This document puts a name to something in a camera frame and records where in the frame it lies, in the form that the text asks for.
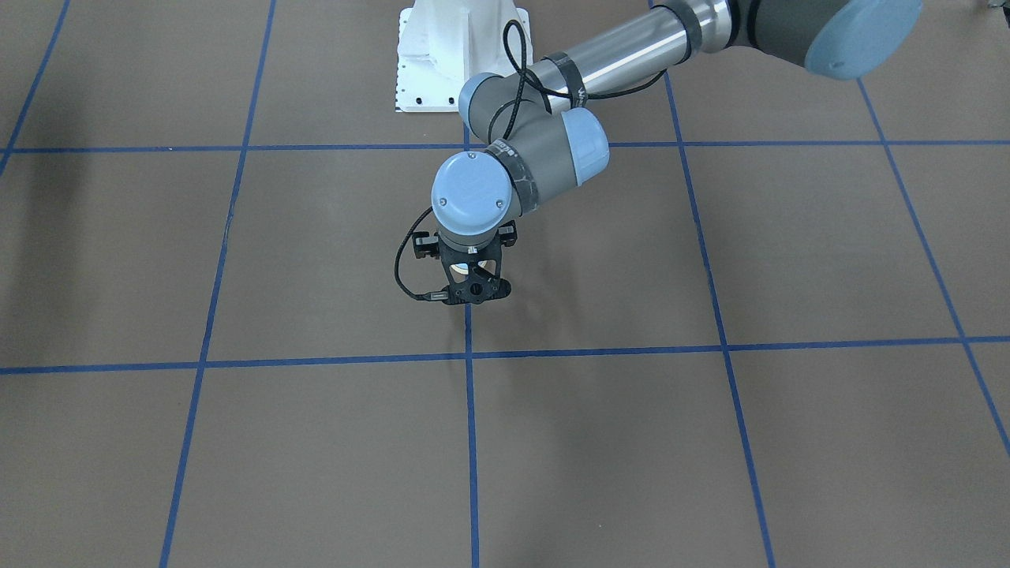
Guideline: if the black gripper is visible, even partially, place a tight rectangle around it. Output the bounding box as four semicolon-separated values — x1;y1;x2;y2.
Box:
412;222;518;305

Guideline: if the light blue call bell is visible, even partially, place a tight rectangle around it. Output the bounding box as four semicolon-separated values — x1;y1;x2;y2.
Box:
459;262;490;278

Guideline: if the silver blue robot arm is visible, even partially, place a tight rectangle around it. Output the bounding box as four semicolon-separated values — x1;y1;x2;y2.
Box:
401;1;923;305

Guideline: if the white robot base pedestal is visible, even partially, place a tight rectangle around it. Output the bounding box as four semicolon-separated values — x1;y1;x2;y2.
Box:
395;1;533;113

